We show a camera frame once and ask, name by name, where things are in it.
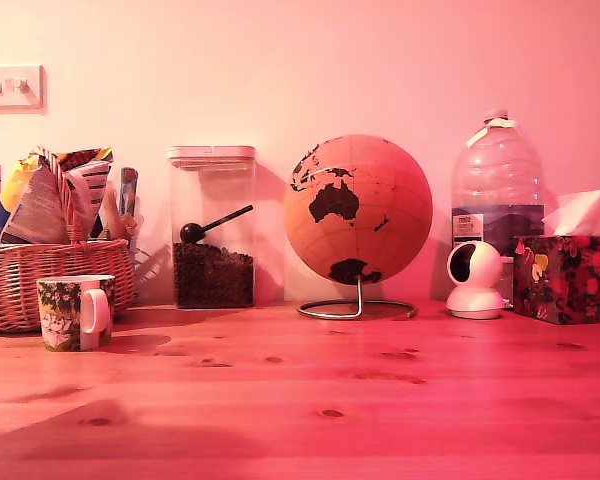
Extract white wall switch plate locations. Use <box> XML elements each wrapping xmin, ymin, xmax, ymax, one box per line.
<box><xmin>0</xmin><ymin>63</ymin><xmax>48</xmax><ymax>116</ymax></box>

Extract floral print white mug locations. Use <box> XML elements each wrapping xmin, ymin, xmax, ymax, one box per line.
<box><xmin>35</xmin><ymin>273</ymin><xmax>117</xmax><ymax>353</ymax></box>

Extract white printed snack bag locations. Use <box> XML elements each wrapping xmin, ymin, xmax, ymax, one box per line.
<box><xmin>54</xmin><ymin>146</ymin><xmax>115</xmax><ymax>239</ymax></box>

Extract large clear water bottle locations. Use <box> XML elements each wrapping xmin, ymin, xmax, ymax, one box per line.
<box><xmin>450</xmin><ymin>107</ymin><xmax>546</xmax><ymax>301</ymax></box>

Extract floral tissue box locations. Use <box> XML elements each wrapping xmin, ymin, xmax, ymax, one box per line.
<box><xmin>511</xmin><ymin>233</ymin><xmax>600</xmax><ymax>325</ymax></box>

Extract yellow and blue coffee bag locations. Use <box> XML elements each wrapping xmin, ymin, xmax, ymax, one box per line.
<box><xmin>0</xmin><ymin>152</ymin><xmax>72</xmax><ymax>245</ymax></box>

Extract white tissue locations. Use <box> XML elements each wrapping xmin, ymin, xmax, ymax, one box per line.
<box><xmin>539</xmin><ymin>188</ymin><xmax>600</xmax><ymax>237</ymax></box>

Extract blue sachet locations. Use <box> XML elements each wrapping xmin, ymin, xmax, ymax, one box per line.
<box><xmin>118</xmin><ymin>166</ymin><xmax>141</xmax><ymax>251</ymax></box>

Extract clear coffee bean jar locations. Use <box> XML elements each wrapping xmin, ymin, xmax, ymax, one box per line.
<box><xmin>166</xmin><ymin>144</ymin><xmax>257</xmax><ymax>310</ymax></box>

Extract black coffee scoop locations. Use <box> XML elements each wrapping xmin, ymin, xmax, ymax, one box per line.
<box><xmin>179</xmin><ymin>203</ymin><xmax>255</xmax><ymax>245</ymax></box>

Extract woven wicker basket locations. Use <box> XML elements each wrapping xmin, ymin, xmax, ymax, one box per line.
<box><xmin>0</xmin><ymin>152</ymin><xmax>137</xmax><ymax>335</ymax></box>

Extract cork globe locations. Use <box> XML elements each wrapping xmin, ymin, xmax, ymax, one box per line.
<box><xmin>283</xmin><ymin>133</ymin><xmax>434</xmax><ymax>286</ymax></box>

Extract small white round camera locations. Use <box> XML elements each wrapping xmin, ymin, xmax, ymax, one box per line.
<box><xmin>445</xmin><ymin>240</ymin><xmax>506</xmax><ymax>320</ymax></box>

